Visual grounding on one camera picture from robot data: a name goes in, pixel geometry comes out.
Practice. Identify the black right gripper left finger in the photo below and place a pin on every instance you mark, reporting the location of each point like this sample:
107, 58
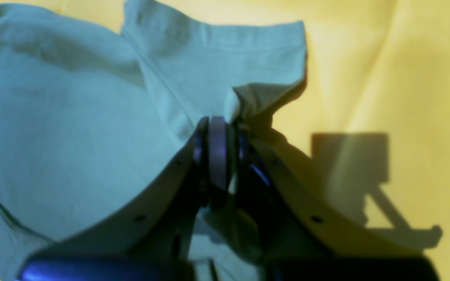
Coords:
149, 238

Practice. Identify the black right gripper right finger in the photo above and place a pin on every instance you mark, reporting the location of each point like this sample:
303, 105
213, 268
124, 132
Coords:
302, 237

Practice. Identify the green T-shirt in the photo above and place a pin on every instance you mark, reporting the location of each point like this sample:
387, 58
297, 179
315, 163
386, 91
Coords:
89, 117

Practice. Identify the yellow tablecloth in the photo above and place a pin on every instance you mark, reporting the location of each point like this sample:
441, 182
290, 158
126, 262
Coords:
368, 127

